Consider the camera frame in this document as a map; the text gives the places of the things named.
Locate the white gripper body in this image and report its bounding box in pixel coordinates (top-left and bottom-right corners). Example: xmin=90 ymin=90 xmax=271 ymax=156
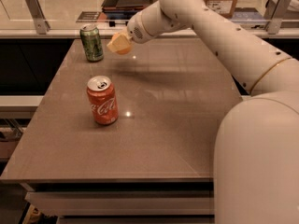
xmin=127 ymin=13 xmax=150 ymax=44

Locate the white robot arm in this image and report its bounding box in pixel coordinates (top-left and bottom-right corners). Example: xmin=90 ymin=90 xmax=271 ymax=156
xmin=107 ymin=0 xmax=299 ymax=224

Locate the green soda can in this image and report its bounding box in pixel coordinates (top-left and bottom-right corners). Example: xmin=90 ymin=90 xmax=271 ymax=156
xmin=79 ymin=24 xmax=104 ymax=62

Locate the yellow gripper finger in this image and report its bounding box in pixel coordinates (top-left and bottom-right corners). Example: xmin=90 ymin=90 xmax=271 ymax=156
xmin=107 ymin=34 xmax=132 ymax=53

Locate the white drawer front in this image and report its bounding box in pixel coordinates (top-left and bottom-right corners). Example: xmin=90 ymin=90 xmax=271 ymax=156
xmin=25 ymin=191 xmax=214 ymax=217

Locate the red Coca-Cola can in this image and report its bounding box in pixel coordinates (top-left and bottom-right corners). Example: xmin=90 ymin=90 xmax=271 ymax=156
xmin=87 ymin=76 xmax=119 ymax=125

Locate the orange fruit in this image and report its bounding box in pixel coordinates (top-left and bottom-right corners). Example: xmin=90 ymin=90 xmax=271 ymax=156
xmin=112 ymin=33 xmax=132 ymax=54

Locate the left metal railing post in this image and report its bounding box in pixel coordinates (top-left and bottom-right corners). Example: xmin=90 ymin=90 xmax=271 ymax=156
xmin=25 ymin=0 xmax=50 ymax=35

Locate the right metal railing post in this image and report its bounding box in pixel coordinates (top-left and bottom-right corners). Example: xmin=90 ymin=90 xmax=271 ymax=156
xmin=264 ymin=0 xmax=291 ymax=35

